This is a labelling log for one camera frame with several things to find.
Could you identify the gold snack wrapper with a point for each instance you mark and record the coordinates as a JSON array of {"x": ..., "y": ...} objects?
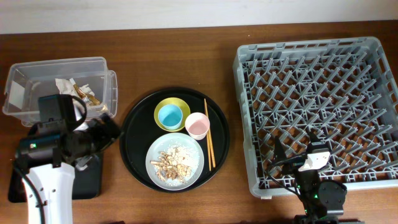
[{"x": 87, "y": 95}]

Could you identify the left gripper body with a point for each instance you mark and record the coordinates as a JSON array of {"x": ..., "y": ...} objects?
[{"x": 94, "y": 140}]

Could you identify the grey dishwasher rack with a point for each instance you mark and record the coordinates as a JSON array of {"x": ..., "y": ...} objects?
[{"x": 342, "y": 90}]

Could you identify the right wooden chopstick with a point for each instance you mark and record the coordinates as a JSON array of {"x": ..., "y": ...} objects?
[{"x": 213, "y": 162}]

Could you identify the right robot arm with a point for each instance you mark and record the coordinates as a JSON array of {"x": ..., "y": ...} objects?
[{"x": 322, "y": 200}]

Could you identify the clear plastic waste bin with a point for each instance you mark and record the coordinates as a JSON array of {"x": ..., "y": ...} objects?
[{"x": 27, "y": 82}]

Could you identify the pink cup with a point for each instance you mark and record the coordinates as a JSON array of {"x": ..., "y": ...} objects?
[{"x": 197, "y": 125}]

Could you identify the black rectangular tray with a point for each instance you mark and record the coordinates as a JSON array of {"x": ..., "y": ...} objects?
[{"x": 88, "y": 180}]

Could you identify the grey plate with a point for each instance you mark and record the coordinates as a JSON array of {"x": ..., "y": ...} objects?
[{"x": 162, "y": 144}]

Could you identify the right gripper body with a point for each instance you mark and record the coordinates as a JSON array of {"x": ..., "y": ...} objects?
[{"x": 293, "y": 165}]

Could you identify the round black serving tray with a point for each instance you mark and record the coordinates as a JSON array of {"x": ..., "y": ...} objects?
[{"x": 140, "y": 131}]

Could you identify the yellow bowl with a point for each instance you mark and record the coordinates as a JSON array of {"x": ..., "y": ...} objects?
[{"x": 175, "y": 101}]

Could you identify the food scraps and rice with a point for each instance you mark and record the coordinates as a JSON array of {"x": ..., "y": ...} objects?
[{"x": 176, "y": 163}]

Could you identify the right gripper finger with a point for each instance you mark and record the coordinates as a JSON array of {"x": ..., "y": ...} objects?
[
  {"x": 313, "y": 138},
  {"x": 279, "y": 152}
]

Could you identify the white paper napkin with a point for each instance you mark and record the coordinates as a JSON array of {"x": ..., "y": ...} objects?
[{"x": 65, "y": 86}]

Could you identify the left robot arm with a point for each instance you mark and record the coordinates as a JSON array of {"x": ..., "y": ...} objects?
[{"x": 49, "y": 197}]

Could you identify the blue cup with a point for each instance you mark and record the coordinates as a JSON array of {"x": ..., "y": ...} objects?
[{"x": 170, "y": 117}]

